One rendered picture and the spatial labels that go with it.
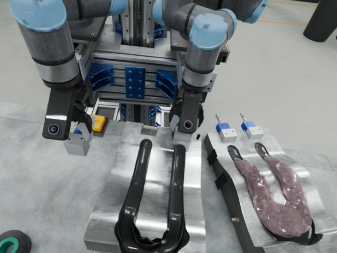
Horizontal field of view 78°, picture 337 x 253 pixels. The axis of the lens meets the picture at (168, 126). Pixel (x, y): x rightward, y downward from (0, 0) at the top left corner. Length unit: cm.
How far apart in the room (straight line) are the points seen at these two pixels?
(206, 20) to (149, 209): 44
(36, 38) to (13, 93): 201
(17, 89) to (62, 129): 197
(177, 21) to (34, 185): 62
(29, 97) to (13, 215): 168
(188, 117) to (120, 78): 52
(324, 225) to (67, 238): 70
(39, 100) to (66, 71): 180
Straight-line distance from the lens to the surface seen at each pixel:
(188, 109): 55
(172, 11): 60
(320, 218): 77
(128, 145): 66
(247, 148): 80
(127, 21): 97
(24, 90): 240
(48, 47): 42
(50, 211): 71
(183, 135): 67
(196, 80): 52
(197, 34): 48
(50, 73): 45
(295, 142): 229
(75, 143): 60
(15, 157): 84
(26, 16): 41
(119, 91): 103
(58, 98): 49
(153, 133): 72
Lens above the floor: 143
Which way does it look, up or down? 49 degrees down
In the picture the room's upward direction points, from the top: 11 degrees clockwise
